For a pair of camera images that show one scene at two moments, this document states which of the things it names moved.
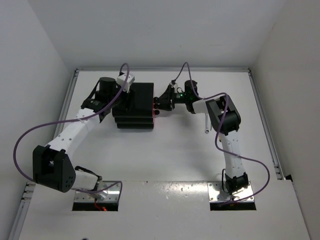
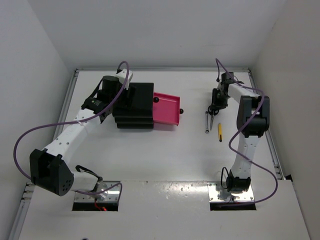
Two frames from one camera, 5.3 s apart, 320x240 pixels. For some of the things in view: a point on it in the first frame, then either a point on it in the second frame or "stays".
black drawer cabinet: [141, 114] stays
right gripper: [167, 100] → [215, 101]
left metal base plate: [112, 194] stays
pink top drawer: [156, 100] stays
